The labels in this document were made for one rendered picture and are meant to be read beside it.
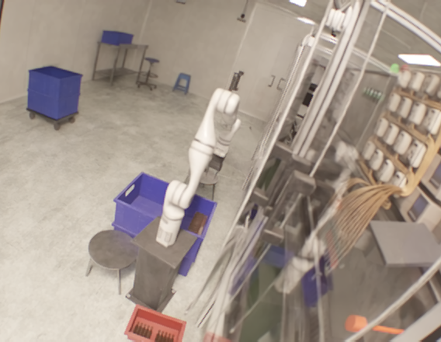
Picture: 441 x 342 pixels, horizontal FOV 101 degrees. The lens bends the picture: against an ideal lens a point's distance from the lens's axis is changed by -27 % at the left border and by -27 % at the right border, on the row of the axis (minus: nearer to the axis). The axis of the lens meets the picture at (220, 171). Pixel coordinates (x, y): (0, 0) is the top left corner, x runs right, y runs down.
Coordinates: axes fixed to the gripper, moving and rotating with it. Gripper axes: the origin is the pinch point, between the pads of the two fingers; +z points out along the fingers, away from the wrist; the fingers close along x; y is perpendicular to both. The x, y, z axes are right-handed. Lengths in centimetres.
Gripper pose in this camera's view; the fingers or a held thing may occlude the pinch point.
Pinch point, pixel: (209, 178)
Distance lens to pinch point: 145.5
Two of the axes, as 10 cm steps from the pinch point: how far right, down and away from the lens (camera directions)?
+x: -8.8, -4.4, 1.7
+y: 3.5, -3.6, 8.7
